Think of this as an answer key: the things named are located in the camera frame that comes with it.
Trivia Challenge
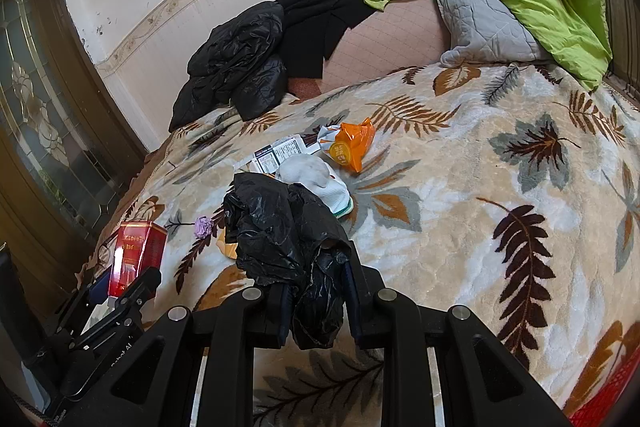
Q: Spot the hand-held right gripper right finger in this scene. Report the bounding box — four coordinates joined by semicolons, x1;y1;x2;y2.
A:
342;252;575;427

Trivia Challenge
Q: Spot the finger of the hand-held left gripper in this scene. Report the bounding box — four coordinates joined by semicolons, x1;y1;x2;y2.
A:
69;267;163;352
53;273;113;324

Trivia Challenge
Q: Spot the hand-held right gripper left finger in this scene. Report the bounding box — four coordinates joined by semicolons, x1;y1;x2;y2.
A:
62;283;297;427

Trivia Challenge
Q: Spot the red carton box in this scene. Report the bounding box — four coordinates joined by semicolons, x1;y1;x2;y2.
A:
107;222;168;300

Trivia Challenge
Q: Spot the small orange wrapper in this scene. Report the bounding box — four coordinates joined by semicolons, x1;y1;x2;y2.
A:
216;232;240;260

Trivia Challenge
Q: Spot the purple paper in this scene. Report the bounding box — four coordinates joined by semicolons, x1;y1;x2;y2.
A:
194;215;216;241

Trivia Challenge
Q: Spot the black plastic bag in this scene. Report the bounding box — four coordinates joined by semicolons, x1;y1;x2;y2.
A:
222;172;353;350

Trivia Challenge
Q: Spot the white cloth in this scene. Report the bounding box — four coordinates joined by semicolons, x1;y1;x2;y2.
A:
275;155;354;219

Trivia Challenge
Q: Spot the orange snack packet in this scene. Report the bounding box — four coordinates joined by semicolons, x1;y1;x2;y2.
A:
317;117;377;174

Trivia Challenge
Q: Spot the white medicine box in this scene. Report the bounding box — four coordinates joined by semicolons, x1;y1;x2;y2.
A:
251;134;321;175

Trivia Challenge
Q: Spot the leaf print blanket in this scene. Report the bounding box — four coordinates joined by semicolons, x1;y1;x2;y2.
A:
75;62;640;427

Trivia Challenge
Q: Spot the wooden door with glass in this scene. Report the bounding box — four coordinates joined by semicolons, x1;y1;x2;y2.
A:
0;0;161;323

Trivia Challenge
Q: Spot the black puffer jacket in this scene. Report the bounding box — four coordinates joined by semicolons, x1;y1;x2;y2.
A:
168;0;290;132

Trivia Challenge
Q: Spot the pink bed sheet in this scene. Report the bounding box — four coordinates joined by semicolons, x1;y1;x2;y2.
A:
285;0;501;100

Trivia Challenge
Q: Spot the red plastic crate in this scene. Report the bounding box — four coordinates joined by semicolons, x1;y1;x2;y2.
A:
567;347;640;427

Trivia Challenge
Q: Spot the black cloth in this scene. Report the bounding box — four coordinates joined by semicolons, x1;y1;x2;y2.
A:
277;0;376;80

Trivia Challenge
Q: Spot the grey quilted pillow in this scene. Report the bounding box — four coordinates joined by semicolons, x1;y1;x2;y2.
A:
432;0;551;68

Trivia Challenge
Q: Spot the wooden headboard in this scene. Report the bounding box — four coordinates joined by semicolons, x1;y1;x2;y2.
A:
600;0;640;108

